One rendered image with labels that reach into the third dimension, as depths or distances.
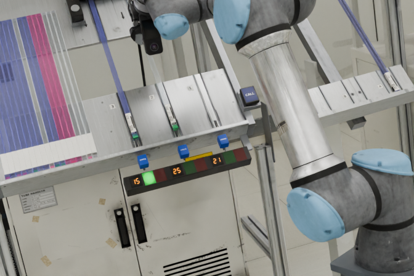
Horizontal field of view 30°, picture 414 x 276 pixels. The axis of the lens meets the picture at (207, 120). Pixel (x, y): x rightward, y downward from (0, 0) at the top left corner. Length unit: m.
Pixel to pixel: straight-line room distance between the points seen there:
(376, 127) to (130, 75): 1.40
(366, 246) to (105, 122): 0.80
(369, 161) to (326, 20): 2.78
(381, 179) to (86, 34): 1.04
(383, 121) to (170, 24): 1.45
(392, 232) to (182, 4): 0.74
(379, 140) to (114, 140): 1.44
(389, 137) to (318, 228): 1.66
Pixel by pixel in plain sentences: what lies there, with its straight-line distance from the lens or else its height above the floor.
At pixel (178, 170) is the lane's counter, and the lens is 2.01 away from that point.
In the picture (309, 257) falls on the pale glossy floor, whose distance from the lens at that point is 2.89.
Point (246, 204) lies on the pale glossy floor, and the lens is 3.40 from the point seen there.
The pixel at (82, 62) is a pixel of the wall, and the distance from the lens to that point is 3.94.
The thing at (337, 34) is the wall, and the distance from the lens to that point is 4.33.
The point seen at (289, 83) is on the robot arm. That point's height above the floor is 0.96.
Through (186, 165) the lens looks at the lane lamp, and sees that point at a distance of 2.02.
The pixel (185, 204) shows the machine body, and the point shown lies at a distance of 2.44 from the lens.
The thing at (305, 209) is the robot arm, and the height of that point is 0.73.
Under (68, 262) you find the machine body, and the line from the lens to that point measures 2.43.
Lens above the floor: 1.34
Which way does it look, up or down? 17 degrees down
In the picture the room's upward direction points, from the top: 10 degrees counter-clockwise
